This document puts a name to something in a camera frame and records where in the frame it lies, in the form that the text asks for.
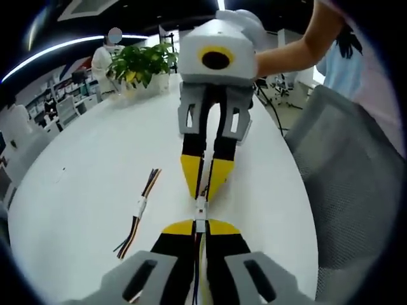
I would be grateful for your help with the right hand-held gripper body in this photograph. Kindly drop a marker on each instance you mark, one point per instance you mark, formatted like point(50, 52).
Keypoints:
point(219, 35)

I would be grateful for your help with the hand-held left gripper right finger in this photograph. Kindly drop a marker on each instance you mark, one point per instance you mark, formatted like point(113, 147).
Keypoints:
point(241, 273)

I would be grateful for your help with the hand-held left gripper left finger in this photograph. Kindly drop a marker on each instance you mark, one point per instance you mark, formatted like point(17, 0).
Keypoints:
point(143, 273)

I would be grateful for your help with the black metal stand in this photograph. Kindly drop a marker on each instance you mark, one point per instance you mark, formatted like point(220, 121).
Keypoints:
point(168, 51)

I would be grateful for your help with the green potted plant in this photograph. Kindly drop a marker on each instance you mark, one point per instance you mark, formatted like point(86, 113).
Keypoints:
point(140, 63)

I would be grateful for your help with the grey mesh office chair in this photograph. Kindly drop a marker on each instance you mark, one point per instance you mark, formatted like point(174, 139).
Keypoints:
point(349, 178)

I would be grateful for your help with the white office chair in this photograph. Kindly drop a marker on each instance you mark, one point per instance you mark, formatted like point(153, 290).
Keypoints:
point(67, 109)

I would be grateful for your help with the white ceiling light strip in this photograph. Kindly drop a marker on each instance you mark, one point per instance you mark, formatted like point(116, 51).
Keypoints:
point(63, 47)

